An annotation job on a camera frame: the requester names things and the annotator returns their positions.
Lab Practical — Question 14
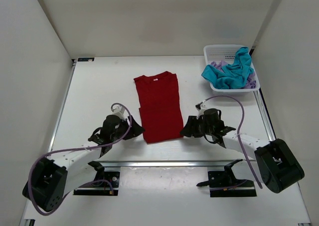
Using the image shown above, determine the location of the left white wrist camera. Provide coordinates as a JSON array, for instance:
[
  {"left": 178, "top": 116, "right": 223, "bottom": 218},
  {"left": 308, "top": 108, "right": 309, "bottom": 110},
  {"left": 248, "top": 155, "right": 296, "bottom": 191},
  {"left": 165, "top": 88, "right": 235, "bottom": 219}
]
[{"left": 111, "top": 106, "right": 126, "bottom": 120}]

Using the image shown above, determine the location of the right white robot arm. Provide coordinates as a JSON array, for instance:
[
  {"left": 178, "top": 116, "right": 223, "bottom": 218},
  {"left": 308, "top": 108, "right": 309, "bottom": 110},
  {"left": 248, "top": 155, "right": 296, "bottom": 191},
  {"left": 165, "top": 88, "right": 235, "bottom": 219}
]
[{"left": 180, "top": 109, "right": 305, "bottom": 193}]

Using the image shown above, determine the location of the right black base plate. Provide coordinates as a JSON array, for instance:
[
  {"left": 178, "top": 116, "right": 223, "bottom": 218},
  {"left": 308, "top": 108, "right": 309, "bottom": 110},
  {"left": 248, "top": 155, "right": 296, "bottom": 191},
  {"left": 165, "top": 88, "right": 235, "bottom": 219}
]
[{"left": 208, "top": 171, "right": 257, "bottom": 198}]

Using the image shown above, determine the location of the white plastic basket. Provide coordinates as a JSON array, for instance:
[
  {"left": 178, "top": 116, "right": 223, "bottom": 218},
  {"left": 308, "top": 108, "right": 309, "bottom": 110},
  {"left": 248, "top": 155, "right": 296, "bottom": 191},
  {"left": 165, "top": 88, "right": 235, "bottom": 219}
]
[{"left": 203, "top": 44, "right": 261, "bottom": 97}]

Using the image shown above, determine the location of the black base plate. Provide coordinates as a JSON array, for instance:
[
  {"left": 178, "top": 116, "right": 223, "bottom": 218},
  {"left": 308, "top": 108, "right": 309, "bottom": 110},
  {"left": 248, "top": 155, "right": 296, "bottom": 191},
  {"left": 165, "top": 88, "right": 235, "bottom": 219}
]
[
  {"left": 73, "top": 167, "right": 121, "bottom": 197},
  {"left": 208, "top": 171, "right": 257, "bottom": 198}
]

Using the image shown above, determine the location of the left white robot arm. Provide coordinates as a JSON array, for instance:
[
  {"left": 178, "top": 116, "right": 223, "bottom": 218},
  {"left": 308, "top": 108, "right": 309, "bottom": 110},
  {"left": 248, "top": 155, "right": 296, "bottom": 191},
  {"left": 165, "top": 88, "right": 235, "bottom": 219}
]
[{"left": 22, "top": 114, "right": 145, "bottom": 216}]

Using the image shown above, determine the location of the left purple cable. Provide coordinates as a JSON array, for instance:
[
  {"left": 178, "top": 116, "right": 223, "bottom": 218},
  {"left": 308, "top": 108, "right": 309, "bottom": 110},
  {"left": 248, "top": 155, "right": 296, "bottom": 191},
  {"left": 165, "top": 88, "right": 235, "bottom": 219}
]
[{"left": 28, "top": 102, "right": 132, "bottom": 216}]

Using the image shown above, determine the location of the lavender t-shirt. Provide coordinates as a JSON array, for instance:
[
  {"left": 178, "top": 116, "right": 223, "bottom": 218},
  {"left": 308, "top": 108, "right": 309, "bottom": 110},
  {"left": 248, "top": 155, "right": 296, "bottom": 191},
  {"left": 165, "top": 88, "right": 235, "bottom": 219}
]
[{"left": 202, "top": 60, "right": 256, "bottom": 90}]

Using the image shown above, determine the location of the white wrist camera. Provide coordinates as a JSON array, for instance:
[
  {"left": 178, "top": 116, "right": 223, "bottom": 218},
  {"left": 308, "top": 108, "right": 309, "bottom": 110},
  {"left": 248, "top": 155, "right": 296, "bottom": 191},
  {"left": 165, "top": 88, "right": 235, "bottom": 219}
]
[
  {"left": 195, "top": 103, "right": 207, "bottom": 119},
  {"left": 111, "top": 106, "right": 126, "bottom": 120}
]

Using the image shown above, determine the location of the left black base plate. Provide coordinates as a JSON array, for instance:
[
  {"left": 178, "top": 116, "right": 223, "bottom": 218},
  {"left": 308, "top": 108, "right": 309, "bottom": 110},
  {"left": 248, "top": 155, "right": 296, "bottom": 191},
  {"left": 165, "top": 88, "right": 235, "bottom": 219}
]
[{"left": 73, "top": 167, "right": 121, "bottom": 197}]

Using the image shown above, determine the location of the dark label sticker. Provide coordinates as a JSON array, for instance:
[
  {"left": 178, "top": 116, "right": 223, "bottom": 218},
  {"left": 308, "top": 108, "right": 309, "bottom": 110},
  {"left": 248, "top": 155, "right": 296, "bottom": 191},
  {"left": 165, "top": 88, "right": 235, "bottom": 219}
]
[{"left": 77, "top": 57, "right": 95, "bottom": 62}]

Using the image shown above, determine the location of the red t-shirt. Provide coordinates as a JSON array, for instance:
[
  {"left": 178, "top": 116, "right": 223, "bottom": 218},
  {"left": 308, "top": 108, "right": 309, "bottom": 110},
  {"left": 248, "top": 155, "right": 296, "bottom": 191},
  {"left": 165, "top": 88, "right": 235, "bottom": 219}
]
[{"left": 134, "top": 71, "right": 183, "bottom": 144}]

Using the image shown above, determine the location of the aluminium front rail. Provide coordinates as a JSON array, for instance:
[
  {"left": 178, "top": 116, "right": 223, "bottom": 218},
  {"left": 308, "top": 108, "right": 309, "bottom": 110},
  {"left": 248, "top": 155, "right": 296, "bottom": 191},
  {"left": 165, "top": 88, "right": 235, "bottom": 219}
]
[{"left": 100, "top": 161, "right": 232, "bottom": 168}]

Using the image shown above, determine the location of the teal t-shirt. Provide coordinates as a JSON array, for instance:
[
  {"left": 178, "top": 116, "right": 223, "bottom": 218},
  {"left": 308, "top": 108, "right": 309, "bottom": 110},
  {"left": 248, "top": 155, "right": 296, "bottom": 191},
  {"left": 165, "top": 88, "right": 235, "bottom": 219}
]
[{"left": 201, "top": 46, "right": 253, "bottom": 90}]

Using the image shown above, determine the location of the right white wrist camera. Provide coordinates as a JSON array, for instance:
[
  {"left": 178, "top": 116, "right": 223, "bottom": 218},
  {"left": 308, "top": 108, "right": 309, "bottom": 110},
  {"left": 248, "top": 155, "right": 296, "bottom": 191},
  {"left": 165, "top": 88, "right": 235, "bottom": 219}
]
[{"left": 195, "top": 103, "right": 207, "bottom": 119}]

